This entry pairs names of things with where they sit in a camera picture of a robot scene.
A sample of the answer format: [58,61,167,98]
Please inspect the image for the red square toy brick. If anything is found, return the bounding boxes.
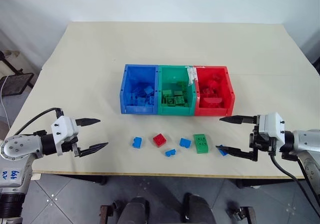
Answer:
[152,133,168,148]

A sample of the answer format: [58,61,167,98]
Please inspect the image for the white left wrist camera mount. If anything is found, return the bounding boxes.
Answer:
[50,116,80,157]

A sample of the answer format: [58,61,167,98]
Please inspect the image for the white cable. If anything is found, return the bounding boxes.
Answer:
[0,74,12,130]

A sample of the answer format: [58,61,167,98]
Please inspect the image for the red half-round toy piece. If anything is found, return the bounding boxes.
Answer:
[203,97,224,108]

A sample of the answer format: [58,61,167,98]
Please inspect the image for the green plastic storage bin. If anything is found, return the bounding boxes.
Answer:
[156,65,199,116]

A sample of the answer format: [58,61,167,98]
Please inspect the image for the long green toy brick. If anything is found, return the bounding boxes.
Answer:
[193,133,211,155]

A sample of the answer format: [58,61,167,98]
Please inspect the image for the rusty metal bracket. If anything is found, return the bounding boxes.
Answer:
[99,200,120,224]
[225,200,256,221]

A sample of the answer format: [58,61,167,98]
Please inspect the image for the white torn tape label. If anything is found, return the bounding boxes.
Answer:
[186,66,199,86]

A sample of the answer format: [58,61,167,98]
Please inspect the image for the blue plastic storage bin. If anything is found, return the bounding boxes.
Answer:
[120,64,161,115]

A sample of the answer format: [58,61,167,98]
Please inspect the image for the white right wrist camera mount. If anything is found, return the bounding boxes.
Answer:
[258,112,286,144]

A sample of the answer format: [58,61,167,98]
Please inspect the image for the large green toy brick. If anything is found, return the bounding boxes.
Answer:
[173,96,187,108]

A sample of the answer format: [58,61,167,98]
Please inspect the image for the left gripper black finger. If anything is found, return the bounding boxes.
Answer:
[75,118,102,128]
[78,142,109,158]

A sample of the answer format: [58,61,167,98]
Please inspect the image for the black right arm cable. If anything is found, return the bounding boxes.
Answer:
[268,150,320,211]

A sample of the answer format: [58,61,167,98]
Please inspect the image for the red plastic storage bin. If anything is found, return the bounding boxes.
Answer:
[194,65,236,117]

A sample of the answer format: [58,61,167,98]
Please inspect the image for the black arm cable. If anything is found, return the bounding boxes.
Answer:
[6,107,64,141]
[268,150,320,211]

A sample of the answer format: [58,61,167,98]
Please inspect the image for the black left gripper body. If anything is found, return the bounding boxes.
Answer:
[61,136,82,158]

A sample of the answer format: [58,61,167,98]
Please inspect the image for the black metal stand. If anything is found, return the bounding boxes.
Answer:
[0,50,35,97]

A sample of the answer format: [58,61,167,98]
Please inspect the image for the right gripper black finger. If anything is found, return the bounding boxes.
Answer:
[219,115,258,125]
[215,145,259,162]

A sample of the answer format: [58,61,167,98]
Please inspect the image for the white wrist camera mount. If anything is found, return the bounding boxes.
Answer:
[258,112,286,144]
[50,116,80,157]

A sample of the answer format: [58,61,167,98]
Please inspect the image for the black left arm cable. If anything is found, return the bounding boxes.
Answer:
[6,107,64,141]

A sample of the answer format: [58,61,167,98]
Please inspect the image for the dark rounded shape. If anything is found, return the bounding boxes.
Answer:
[183,192,214,224]
[119,196,149,224]

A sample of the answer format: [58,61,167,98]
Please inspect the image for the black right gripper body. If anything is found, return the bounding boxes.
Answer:
[248,115,278,157]

